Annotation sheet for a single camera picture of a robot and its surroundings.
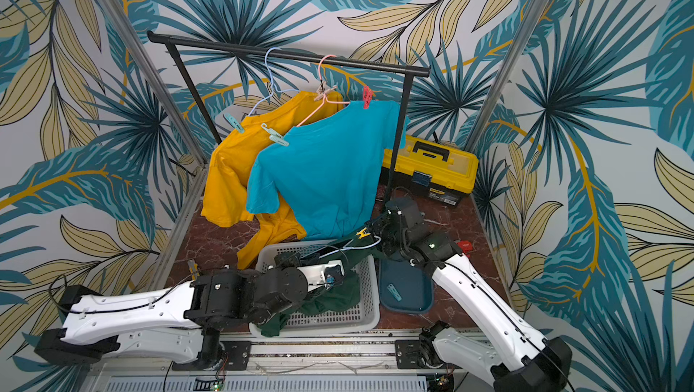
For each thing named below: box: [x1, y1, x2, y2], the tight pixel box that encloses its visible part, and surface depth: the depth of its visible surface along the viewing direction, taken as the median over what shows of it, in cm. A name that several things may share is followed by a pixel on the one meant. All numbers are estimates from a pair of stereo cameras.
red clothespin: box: [362, 84, 374, 110], surface depth 100 cm
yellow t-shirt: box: [201, 92, 388, 269], surface depth 70 cm
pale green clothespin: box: [260, 122, 290, 147], surface depth 66 cm
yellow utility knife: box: [187, 260, 200, 281], surface depth 90 cm
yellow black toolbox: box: [380, 135, 479, 206], surface depth 99 cm
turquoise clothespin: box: [386, 282, 403, 302], surface depth 85 cm
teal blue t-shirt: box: [245, 101, 408, 240], surface depth 74 cm
